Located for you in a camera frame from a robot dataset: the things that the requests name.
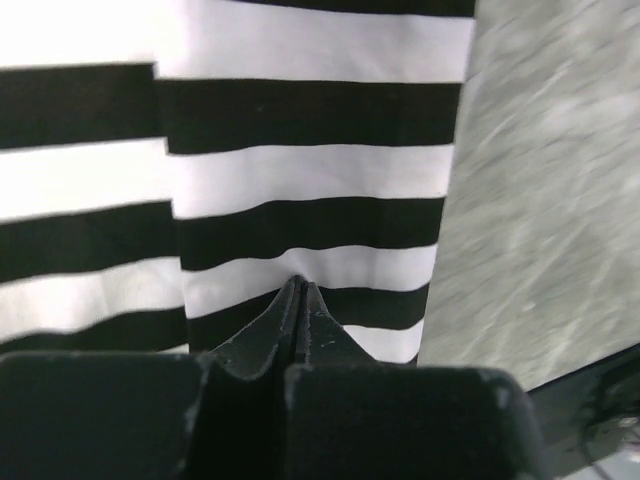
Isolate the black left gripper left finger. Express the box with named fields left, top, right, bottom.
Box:
left=1, top=279, right=303, bottom=479

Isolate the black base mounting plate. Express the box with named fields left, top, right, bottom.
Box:
left=528, top=344, right=639, bottom=479

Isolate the black white striped tank top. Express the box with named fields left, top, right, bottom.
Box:
left=1, top=1, right=476, bottom=364

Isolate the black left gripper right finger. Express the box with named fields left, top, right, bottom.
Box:
left=281, top=285, right=550, bottom=479

